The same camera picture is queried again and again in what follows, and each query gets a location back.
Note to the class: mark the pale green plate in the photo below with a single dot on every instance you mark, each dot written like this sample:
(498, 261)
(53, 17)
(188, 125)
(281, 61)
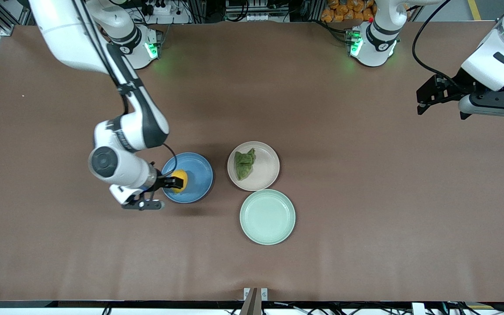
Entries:
(267, 216)

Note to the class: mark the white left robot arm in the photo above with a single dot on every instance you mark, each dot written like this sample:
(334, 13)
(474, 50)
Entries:
(497, 61)

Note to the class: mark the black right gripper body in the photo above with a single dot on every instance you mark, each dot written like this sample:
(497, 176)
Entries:
(161, 181)

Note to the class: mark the white power strip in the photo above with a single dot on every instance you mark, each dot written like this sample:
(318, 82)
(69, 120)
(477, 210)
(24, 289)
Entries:
(164, 8)

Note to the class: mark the metal table edge bracket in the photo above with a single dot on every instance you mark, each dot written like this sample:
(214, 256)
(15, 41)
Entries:
(256, 299)

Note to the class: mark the black electronics rack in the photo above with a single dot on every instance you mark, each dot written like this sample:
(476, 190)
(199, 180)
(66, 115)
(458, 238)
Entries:
(256, 8)

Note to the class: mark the yellow lemon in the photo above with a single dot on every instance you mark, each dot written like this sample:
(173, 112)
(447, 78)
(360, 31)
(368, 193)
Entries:
(181, 178)

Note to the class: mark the orange fruit pile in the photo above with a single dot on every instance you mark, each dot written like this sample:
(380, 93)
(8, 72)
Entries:
(344, 11)

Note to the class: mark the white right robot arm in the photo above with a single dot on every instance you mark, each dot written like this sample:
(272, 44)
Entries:
(120, 170)

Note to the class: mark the beige pink plate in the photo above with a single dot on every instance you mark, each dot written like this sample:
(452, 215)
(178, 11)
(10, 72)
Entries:
(265, 168)

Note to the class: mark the blue plate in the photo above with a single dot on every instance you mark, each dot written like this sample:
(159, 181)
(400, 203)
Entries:
(197, 175)

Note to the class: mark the green lettuce leaf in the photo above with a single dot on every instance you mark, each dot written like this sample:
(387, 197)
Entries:
(244, 165)

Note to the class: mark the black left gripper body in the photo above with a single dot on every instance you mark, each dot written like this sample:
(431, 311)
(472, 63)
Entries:
(463, 84)

